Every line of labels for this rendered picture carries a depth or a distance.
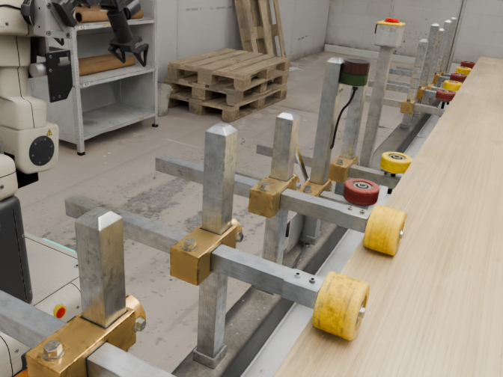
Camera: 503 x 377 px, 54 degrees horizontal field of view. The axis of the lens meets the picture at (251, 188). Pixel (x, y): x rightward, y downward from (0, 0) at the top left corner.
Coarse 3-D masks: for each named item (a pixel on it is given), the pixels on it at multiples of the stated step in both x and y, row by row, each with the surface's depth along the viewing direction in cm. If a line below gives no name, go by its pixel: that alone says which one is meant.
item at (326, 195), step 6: (240, 168) 128; (240, 174) 126; (246, 174) 125; (252, 174) 125; (258, 174) 126; (324, 192) 119; (330, 192) 119; (324, 198) 117; (330, 198) 116; (336, 198) 116; (342, 198) 116; (348, 204) 114; (354, 204) 114
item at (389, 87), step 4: (368, 80) 253; (372, 80) 254; (368, 84) 252; (372, 84) 252; (388, 84) 248; (392, 84) 249; (388, 88) 249; (392, 88) 248; (396, 88) 247; (400, 88) 246; (404, 88) 245; (408, 88) 244; (400, 92) 246; (404, 92) 246; (408, 92) 245; (424, 92) 241; (428, 92) 240; (432, 92) 240; (428, 96) 241; (432, 96) 240
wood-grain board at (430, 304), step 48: (480, 96) 212; (432, 144) 146; (480, 144) 150; (432, 192) 114; (480, 192) 116; (432, 240) 93; (480, 240) 94; (384, 288) 78; (432, 288) 79; (480, 288) 80; (336, 336) 67; (384, 336) 67; (432, 336) 68; (480, 336) 69
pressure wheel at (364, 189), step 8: (344, 184) 114; (352, 184) 113; (360, 184) 112; (368, 184) 114; (376, 184) 114; (344, 192) 113; (352, 192) 111; (360, 192) 110; (368, 192) 110; (376, 192) 110; (352, 200) 111; (360, 200) 110; (368, 200) 110; (376, 200) 112
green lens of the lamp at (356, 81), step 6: (342, 72) 109; (342, 78) 108; (348, 78) 107; (354, 78) 106; (360, 78) 107; (366, 78) 107; (348, 84) 107; (354, 84) 107; (360, 84) 107; (366, 84) 108
